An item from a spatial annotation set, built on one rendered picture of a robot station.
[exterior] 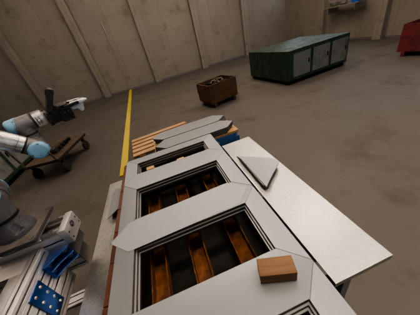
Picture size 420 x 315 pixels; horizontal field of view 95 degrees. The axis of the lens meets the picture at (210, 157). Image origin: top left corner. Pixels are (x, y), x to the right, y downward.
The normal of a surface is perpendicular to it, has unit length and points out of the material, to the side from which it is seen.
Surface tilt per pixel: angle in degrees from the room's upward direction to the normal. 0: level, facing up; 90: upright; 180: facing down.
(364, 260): 0
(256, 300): 0
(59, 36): 90
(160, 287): 0
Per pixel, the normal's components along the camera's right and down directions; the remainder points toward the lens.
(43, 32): 0.33, 0.46
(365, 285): -0.21, -0.82
